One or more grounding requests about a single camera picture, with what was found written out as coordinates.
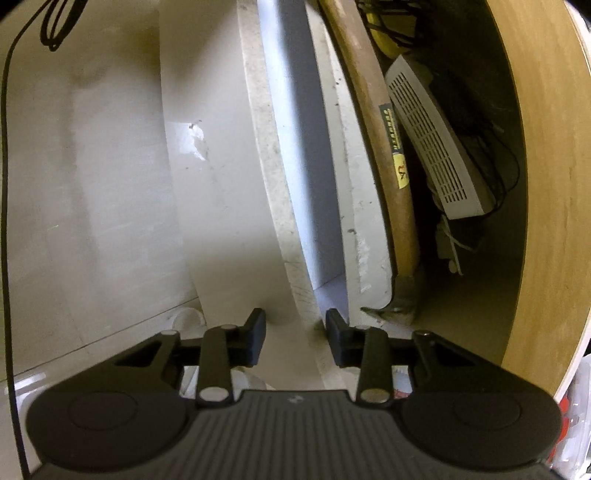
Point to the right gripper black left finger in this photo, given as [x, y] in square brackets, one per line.
[166, 371]

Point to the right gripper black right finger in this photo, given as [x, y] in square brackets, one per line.
[435, 365]

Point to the white open drawer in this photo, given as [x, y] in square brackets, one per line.
[275, 199]

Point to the white vented router box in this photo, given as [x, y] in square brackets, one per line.
[461, 188]

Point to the wooden handle hammer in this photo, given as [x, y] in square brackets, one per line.
[381, 134]

